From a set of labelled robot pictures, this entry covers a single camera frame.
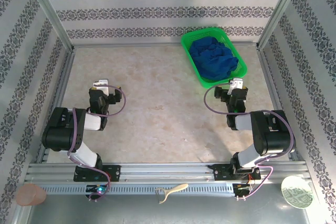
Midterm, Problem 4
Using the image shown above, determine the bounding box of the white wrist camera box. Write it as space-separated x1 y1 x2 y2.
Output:
91 78 110 95
227 78 244 95

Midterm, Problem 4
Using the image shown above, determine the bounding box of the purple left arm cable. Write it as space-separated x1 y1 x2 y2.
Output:
67 84 127 201

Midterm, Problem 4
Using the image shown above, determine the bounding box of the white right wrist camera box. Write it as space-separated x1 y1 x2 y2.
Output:
227 78 244 95

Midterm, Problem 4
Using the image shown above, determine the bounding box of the blue t-shirt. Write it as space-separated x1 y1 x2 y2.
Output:
189 37 239 82

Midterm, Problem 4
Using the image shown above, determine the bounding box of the pink translucent cup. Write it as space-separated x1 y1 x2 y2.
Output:
15 184 47 206

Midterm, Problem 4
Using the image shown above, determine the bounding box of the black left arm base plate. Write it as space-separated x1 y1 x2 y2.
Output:
73 165 121 183

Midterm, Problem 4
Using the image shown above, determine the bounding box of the aluminium mounting rail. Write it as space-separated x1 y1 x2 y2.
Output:
25 162 308 183

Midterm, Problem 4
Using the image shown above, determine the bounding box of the aluminium frame post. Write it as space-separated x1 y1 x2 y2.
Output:
22 0 76 51
257 0 307 51

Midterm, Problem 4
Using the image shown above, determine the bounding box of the cream plastic peeler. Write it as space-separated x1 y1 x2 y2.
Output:
155 183 189 204

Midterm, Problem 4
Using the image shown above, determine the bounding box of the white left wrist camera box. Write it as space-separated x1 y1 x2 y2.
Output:
91 78 110 95

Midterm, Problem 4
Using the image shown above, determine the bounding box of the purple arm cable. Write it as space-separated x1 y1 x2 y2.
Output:
67 84 127 201
204 82 297 201

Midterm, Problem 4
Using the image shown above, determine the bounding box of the green plastic mesh basket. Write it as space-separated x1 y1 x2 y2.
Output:
180 26 248 89

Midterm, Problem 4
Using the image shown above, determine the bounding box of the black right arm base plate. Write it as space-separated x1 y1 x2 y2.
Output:
209 163 262 182

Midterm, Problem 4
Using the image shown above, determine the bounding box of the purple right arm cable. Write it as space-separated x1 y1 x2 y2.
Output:
204 82 297 201

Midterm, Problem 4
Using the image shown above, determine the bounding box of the round green patterned plate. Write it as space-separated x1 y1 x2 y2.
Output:
280 176 314 209

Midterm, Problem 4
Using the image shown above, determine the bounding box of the small circuit board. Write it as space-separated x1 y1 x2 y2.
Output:
233 184 254 196
86 185 109 196

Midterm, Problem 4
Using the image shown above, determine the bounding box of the grey slotted cable duct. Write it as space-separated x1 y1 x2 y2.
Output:
41 183 234 196

